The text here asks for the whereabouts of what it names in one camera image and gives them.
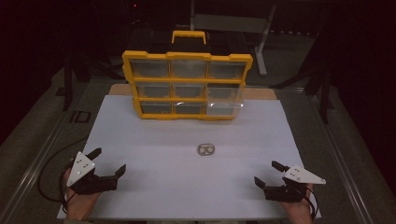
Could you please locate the person's left hand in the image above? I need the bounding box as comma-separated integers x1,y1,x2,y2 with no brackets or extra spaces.
63,169,102,222

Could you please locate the white table sheet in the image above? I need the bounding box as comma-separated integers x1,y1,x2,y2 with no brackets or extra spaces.
57,94,321,220

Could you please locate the person's right hand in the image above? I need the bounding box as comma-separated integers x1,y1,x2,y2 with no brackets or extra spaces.
281,184,314,223

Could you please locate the clear plastic drawer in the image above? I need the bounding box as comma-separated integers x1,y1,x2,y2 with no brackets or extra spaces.
205,83,245,118

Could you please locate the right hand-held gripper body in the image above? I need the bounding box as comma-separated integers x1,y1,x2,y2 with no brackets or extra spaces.
263,164,327,203

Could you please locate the metal pull tab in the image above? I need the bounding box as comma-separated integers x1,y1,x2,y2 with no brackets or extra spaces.
196,143,217,157

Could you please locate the black cable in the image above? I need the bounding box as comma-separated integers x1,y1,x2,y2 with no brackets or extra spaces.
36,135,90,203
298,186,319,218

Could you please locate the black stand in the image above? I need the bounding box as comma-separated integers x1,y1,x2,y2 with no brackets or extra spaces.
270,27,335,125
55,46,92,112

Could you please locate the yellow parts organizer case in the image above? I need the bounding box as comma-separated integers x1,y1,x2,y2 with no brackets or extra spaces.
121,30,254,121

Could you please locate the grey metal stand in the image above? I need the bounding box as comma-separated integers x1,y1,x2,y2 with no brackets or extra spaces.
190,0,277,77

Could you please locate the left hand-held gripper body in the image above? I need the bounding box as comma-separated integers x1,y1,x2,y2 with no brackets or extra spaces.
65,151,118,196

